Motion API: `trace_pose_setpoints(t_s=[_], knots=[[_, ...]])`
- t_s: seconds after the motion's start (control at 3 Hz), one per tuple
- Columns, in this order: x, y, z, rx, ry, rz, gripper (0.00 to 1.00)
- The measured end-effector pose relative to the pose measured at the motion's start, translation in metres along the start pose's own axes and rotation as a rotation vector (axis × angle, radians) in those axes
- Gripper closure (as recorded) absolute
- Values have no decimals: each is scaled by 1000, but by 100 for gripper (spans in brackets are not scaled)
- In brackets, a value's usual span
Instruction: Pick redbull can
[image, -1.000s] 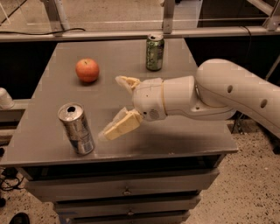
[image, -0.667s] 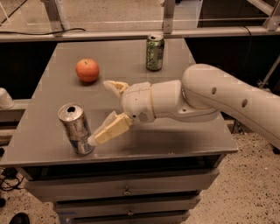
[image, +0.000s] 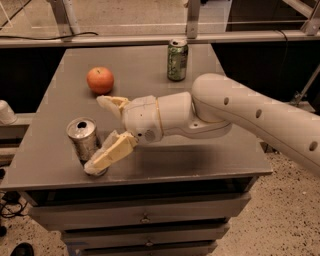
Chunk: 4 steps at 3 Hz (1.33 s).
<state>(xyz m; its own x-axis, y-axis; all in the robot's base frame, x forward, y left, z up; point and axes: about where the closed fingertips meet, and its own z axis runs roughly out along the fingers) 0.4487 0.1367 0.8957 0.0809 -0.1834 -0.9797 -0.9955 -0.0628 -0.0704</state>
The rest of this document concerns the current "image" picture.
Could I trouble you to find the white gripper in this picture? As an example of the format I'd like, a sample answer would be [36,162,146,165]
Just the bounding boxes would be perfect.
[84,96,163,176]

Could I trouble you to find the silver blue redbull can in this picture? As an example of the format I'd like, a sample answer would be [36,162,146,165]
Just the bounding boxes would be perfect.
[66,117,101,165]

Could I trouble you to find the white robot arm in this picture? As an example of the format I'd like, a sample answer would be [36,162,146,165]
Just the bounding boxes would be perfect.
[84,73,320,175]

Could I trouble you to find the green soda can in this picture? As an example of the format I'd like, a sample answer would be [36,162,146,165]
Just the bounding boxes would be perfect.
[167,39,189,81]

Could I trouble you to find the red orange apple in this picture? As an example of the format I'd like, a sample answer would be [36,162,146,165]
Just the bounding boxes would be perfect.
[86,67,114,95]

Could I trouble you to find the grey drawer cabinet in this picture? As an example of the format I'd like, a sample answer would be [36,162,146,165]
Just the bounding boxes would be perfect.
[0,44,273,256]

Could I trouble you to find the white cylinder at left edge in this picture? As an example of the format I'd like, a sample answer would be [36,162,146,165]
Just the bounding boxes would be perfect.
[0,100,17,125]

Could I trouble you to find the top drawer with knob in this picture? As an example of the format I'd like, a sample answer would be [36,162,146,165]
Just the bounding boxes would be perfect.
[29,193,251,231]

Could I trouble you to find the drawer with knob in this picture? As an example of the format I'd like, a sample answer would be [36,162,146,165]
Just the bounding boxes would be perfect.
[29,193,251,231]
[63,221,229,249]

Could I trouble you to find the middle drawer with knob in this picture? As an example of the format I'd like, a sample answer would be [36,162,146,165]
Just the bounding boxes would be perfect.
[63,221,229,249]

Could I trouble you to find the bottom drawer front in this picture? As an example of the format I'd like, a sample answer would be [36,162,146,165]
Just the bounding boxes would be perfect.
[68,240,217,256]

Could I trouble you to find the black shoe on floor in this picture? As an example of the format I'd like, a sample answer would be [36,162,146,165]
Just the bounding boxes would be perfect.
[10,243,34,256]

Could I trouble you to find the black cable on rail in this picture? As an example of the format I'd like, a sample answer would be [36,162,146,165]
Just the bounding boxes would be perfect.
[0,31,99,41]

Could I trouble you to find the black cables on floor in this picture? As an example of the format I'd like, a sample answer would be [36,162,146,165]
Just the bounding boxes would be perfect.
[0,191,29,219]

